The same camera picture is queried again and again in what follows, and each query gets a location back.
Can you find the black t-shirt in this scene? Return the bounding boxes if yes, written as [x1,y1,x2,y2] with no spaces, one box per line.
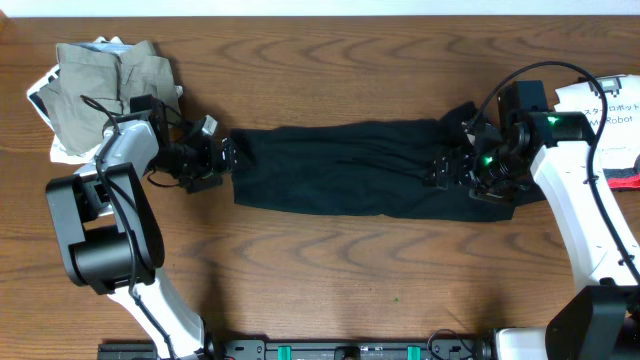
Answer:
[230,102,544,222]

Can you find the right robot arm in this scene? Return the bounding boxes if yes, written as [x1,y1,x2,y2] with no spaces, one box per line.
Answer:
[425,111,639,359]

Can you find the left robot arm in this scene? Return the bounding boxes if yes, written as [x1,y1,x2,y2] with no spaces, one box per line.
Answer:
[45,111,224,359]

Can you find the khaki folded shirt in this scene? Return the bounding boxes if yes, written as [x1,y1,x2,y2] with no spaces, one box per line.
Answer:
[38,40,183,157]

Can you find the black red garment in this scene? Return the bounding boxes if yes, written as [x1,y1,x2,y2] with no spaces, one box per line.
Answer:
[577,75,640,192]

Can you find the white printed garment under khaki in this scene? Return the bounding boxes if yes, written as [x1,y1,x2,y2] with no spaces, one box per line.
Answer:
[26,35,185,166]

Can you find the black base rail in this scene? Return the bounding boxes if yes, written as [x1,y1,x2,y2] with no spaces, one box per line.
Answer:
[190,335,496,360]

